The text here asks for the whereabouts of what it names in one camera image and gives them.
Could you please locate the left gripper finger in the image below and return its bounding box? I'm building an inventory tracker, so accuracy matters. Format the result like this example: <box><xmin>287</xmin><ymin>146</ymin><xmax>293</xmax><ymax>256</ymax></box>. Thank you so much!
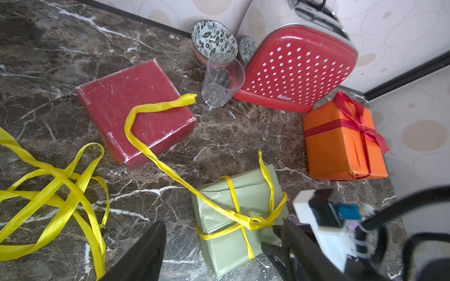
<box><xmin>101</xmin><ymin>221</ymin><xmax>166</xmax><ymax>281</ymax></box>

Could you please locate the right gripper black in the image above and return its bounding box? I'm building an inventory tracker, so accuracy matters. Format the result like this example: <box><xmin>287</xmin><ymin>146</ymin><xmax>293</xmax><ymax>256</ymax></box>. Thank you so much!
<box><xmin>261</xmin><ymin>220</ymin><xmax>387</xmax><ymax>281</ymax></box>

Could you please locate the yellow ribbon of green box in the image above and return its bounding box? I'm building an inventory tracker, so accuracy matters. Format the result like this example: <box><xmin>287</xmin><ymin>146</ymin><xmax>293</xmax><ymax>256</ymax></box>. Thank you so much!
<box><xmin>124</xmin><ymin>93</ymin><xmax>288</xmax><ymax>261</ymax></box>

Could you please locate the red gift box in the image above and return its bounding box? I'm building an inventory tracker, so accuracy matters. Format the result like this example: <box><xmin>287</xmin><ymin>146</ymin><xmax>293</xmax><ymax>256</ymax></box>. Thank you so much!
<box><xmin>76</xmin><ymin>59</ymin><xmax>196</xmax><ymax>170</ymax></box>

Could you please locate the yellow ribbon of red box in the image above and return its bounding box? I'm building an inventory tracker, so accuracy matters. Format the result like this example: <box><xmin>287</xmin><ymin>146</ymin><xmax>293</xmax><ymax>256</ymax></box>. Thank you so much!
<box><xmin>1</xmin><ymin>129</ymin><xmax>110</xmax><ymax>279</ymax></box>

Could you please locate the green gift box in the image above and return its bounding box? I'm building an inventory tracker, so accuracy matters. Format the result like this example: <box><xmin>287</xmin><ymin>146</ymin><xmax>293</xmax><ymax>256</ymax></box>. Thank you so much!
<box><xmin>191</xmin><ymin>165</ymin><xmax>289</xmax><ymax>277</ymax></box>

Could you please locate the orange gift box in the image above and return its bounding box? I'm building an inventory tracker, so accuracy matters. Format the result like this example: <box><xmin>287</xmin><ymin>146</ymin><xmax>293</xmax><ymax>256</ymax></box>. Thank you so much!
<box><xmin>302</xmin><ymin>101</ymin><xmax>388</xmax><ymax>181</ymax></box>

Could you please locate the clear plastic cup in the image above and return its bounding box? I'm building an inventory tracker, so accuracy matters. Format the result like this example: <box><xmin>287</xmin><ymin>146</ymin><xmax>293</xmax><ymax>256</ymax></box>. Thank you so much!
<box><xmin>201</xmin><ymin>53</ymin><xmax>246</xmax><ymax>108</ymax></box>

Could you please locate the red polka dot toaster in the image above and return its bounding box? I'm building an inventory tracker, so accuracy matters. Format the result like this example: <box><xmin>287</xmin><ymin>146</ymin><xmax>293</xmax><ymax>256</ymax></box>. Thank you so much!
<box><xmin>234</xmin><ymin>1</ymin><xmax>358</xmax><ymax>113</ymax></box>

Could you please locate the patterned ceramic bowl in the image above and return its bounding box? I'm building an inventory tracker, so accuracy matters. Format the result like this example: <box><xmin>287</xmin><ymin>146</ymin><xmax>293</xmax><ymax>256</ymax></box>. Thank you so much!
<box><xmin>191</xmin><ymin>19</ymin><xmax>239</xmax><ymax>66</ymax></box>

